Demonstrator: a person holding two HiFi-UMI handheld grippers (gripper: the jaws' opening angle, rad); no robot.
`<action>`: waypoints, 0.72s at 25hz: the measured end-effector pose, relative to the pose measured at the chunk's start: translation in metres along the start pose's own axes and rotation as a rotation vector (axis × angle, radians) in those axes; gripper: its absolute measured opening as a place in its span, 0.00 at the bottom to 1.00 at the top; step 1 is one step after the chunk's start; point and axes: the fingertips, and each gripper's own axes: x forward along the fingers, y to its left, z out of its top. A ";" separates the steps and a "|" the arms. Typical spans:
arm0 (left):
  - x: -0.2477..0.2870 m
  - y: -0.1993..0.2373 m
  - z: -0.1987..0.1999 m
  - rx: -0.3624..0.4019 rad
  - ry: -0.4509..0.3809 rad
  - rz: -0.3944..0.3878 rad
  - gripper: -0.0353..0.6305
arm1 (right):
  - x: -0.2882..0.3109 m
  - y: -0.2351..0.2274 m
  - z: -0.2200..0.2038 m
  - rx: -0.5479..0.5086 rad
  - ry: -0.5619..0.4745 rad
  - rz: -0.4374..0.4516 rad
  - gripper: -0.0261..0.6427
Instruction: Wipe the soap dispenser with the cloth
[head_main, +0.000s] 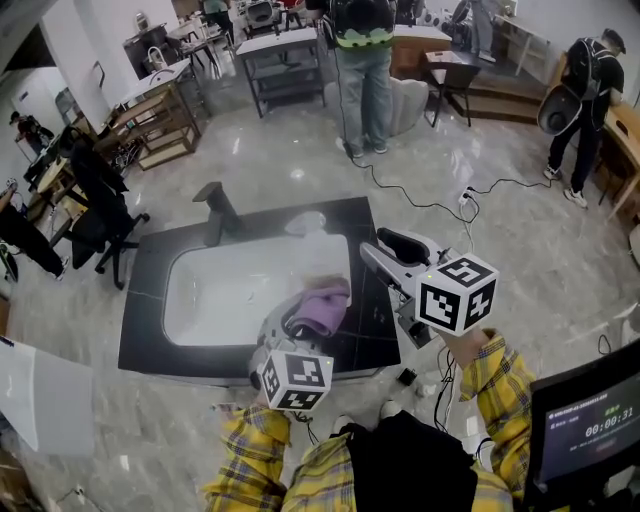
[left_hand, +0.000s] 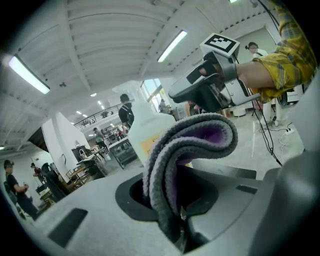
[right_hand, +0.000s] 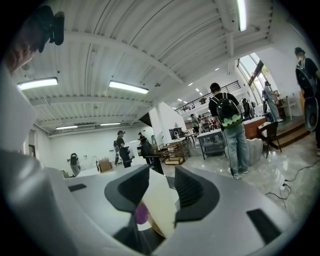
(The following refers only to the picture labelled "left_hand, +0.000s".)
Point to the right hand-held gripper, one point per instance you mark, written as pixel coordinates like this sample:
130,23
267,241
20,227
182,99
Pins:
220,42

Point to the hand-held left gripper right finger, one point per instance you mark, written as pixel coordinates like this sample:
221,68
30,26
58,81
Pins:
237,215

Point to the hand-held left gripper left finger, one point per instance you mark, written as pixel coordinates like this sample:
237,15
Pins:
105,225

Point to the white soap pump bottle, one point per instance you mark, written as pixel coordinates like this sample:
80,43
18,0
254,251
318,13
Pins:
147,127

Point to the purple grey cloth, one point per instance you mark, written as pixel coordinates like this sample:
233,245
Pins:
175,155

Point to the person's right forearm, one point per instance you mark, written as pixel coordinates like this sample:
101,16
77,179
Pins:
282,65

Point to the person's right hand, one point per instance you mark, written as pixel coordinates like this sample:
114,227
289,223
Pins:
212,66

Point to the long ceiling lamp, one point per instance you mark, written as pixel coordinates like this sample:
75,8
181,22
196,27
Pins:
172,46
28,75

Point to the wooden shelf rack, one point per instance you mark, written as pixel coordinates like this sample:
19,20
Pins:
75,175

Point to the black office chair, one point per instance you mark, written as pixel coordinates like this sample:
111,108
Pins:
52,182

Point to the white counter chrome faucet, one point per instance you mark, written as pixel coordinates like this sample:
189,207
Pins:
86,155

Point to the grey shelf table white top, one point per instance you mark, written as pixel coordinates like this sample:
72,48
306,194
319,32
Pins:
122,150

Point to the white power strip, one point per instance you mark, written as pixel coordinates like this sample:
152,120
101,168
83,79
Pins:
290,131

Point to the black mezzanine railing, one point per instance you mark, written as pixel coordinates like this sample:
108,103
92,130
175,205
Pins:
97,116

